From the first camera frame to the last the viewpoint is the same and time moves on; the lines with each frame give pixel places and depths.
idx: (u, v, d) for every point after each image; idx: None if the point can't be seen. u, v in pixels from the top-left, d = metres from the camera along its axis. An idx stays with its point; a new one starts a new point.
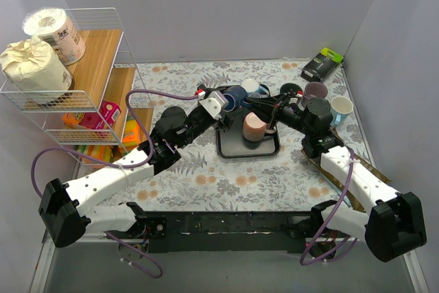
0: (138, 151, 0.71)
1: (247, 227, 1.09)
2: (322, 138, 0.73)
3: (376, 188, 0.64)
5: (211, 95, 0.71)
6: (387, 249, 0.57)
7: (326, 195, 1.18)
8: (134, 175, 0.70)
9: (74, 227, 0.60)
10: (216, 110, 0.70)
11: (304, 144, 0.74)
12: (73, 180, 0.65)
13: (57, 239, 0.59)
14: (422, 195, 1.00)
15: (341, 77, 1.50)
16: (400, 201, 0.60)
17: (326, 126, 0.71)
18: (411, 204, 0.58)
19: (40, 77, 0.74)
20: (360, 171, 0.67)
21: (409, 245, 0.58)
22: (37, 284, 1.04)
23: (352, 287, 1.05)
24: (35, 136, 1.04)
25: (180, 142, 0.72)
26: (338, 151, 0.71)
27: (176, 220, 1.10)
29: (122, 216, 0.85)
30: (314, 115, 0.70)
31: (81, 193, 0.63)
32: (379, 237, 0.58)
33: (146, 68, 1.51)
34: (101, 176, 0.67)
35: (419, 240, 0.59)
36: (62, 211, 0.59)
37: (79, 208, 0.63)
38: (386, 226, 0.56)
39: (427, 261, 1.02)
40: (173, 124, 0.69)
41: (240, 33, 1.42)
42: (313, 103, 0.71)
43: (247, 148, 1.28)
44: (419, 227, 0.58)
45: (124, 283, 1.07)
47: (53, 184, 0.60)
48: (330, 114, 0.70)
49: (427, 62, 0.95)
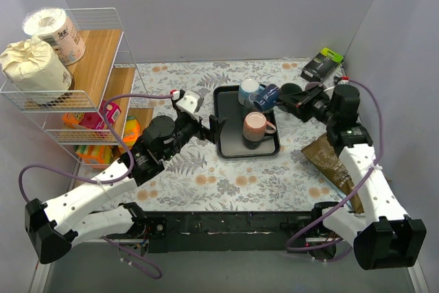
0: (118, 164, 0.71)
1: (247, 227, 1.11)
2: (351, 130, 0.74)
3: (386, 203, 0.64)
5: (186, 93, 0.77)
6: (372, 262, 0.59)
7: (326, 195, 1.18)
8: (114, 189, 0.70)
9: (55, 245, 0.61)
10: (193, 104, 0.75)
11: (329, 130, 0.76)
12: (53, 200, 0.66)
13: (41, 258, 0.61)
14: (423, 195, 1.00)
15: (341, 77, 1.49)
16: (403, 223, 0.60)
17: (351, 112, 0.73)
18: (416, 231, 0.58)
19: (40, 77, 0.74)
20: (376, 182, 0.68)
21: (394, 262, 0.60)
22: (38, 283, 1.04)
23: (353, 287, 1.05)
24: (34, 136, 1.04)
25: (168, 156, 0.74)
26: (363, 151, 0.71)
27: (176, 220, 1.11)
29: (114, 224, 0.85)
30: (341, 96, 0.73)
31: (59, 213, 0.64)
32: (368, 250, 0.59)
33: (146, 68, 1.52)
34: (79, 195, 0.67)
35: (405, 259, 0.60)
36: (39, 232, 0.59)
37: (57, 229, 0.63)
38: (379, 245, 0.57)
39: (428, 261, 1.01)
40: (161, 132, 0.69)
41: (240, 33, 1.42)
42: (341, 88, 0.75)
43: (247, 148, 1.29)
44: (411, 250, 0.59)
45: (124, 283, 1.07)
47: (31, 205, 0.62)
48: (359, 100, 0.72)
49: (427, 61, 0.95)
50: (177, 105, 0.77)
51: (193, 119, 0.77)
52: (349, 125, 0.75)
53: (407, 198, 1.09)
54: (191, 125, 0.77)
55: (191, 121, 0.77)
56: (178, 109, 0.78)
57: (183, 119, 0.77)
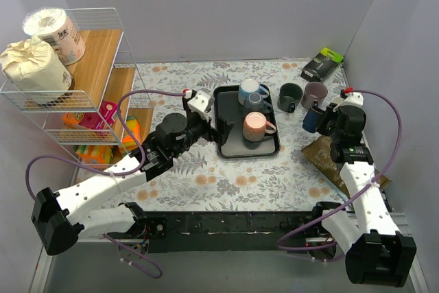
0: (129, 158, 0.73)
1: (247, 227, 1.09)
2: (353, 149, 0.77)
3: (379, 218, 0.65)
5: (197, 93, 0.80)
6: (359, 274, 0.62)
7: (326, 195, 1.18)
8: (127, 182, 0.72)
9: (64, 235, 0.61)
10: (203, 104, 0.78)
11: (333, 147, 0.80)
12: (65, 189, 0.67)
13: (49, 247, 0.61)
14: (423, 195, 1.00)
15: (341, 77, 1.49)
16: (396, 240, 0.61)
17: (354, 131, 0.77)
18: (406, 248, 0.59)
19: (40, 77, 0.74)
20: (372, 197, 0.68)
21: (383, 278, 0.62)
22: (38, 284, 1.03)
23: (353, 287, 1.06)
24: (35, 136, 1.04)
25: (176, 154, 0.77)
26: (362, 167, 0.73)
27: (176, 220, 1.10)
29: (119, 219, 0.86)
30: (345, 115, 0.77)
31: (72, 202, 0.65)
32: (357, 261, 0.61)
33: (146, 68, 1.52)
34: (92, 185, 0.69)
35: (394, 277, 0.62)
36: (51, 220, 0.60)
37: (69, 217, 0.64)
38: (368, 255, 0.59)
39: (427, 261, 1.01)
40: (175, 128, 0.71)
41: (240, 33, 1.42)
42: (347, 108, 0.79)
43: (247, 148, 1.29)
44: (400, 271, 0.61)
45: (125, 283, 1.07)
47: (43, 193, 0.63)
48: (361, 121, 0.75)
49: (428, 62, 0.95)
50: (188, 104, 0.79)
51: (202, 120, 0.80)
52: (352, 143, 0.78)
53: (407, 198, 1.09)
54: (200, 127, 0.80)
55: (201, 121, 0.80)
56: (189, 108, 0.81)
57: (193, 119, 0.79)
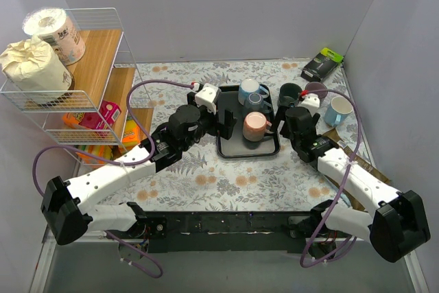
0: (140, 149, 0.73)
1: (247, 227, 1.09)
2: (317, 142, 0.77)
3: (376, 189, 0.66)
5: (204, 86, 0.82)
6: (394, 251, 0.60)
7: (326, 195, 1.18)
8: (137, 172, 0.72)
9: (75, 224, 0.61)
10: (211, 95, 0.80)
11: (300, 151, 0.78)
12: (75, 178, 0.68)
13: (59, 236, 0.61)
14: (424, 195, 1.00)
15: (341, 77, 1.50)
16: (401, 200, 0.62)
17: (309, 127, 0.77)
18: (413, 203, 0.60)
19: (40, 77, 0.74)
20: (359, 174, 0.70)
21: (413, 242, 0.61)
22: (37, 284, 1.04)
23: (354, 287, 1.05)
24: (36, 136, 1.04)
25: (186, 146, 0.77)
26: (335, 154, 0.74)
27: (176, 220, 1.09)
29: (123, 216, 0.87)
30: (295, 116, 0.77)
31: (83, 191, 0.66)
32: (384, 239, 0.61)
33: (146, 68, 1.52)
34: (101, 174, 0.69)
35: (422, 235, 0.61)
36: (64, 209, 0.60)
37: (80, 206, 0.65)
38: (390, 228, 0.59)
39: (428, 262, 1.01)
40: (188, 119, 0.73)
41: (240, 33, 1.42)
42: (291, 110, 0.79)
43: (247, 148, 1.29)
44: (423, 224, 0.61)
45: (125, 283, 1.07)
47: (53, 182, 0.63)
48: (308, 115, 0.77)
49: (428, 61, 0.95)
50: (195, 97, 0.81)
51: (209, 114, 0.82)
52: (313, 139, 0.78)
53: None
54: (207, 121, 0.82)
55: (208, 116, 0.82)
56: (195, 101, 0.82)
57: (202, 112, 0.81)
